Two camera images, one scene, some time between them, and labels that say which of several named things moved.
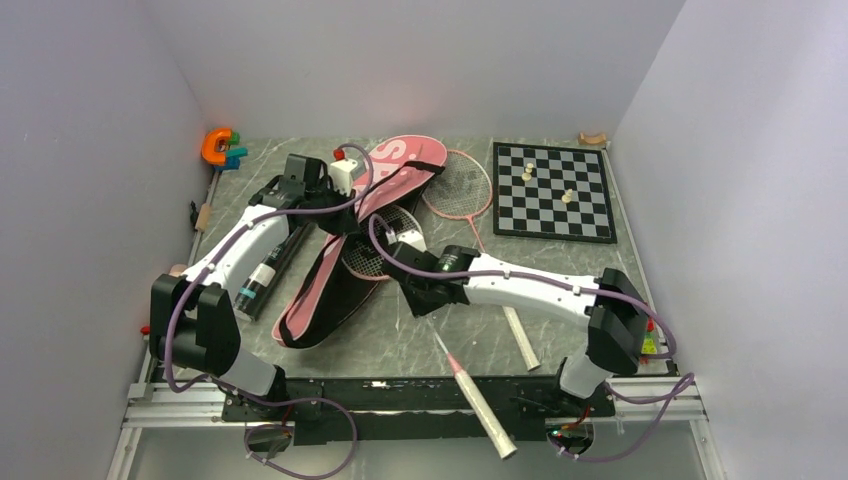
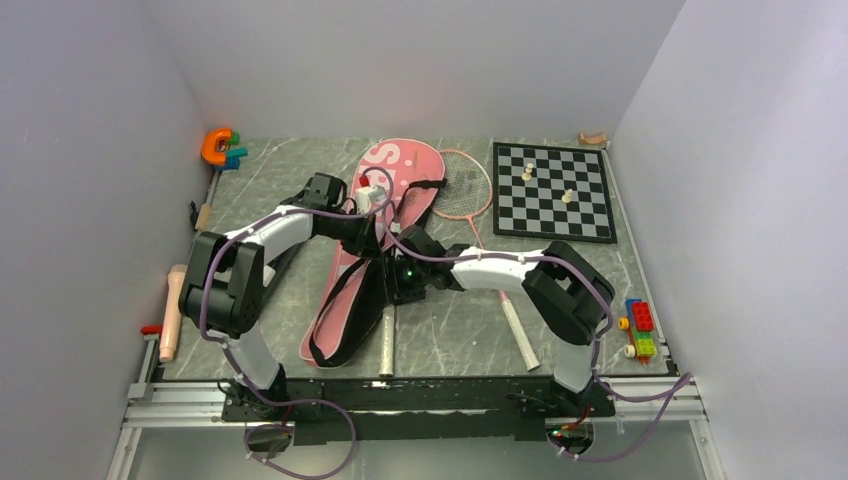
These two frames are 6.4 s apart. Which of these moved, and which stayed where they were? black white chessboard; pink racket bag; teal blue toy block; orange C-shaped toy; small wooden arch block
Moved: pink racket bag
Stayed: orange C-shaped toy; small wooden arch block; black white chessboard; teal blue toy block
